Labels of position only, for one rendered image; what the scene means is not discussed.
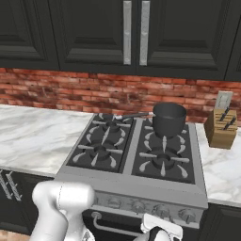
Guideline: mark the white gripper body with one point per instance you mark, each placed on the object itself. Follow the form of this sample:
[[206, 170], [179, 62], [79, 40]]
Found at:
[[163, 224]]

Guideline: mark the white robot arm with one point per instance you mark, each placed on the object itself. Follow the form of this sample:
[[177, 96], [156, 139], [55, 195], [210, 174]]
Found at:
[[59, 204]]

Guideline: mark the grey stove knob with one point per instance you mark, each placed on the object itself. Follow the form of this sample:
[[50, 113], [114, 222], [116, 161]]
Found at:
[[138, 206], [187, 215], [162, 210], [114, 202]]

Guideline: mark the grey stove with black grates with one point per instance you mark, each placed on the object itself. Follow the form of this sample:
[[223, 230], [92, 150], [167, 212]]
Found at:
[[131, 185]]

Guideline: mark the black oven door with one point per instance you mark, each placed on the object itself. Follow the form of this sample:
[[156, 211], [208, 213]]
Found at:
[[125, 224]]

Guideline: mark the black base cupboard door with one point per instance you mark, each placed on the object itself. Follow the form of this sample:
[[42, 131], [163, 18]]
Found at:
[[2, 213], [222, 224], [26, 200]]

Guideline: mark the dark grey saucepan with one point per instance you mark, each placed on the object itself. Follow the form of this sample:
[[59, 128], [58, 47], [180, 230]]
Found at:
[[169, 120]]

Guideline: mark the wooden knife block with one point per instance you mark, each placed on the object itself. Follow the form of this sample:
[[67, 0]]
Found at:
[[219, 135]]

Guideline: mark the white wall socket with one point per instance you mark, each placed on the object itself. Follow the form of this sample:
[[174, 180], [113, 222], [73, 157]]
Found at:
[[224, 99]]

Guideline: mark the black wall cupboard door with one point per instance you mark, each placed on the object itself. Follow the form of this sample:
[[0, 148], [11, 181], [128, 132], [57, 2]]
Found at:
[[22, 31], [91, 34], [185, 37], [236, 62]]

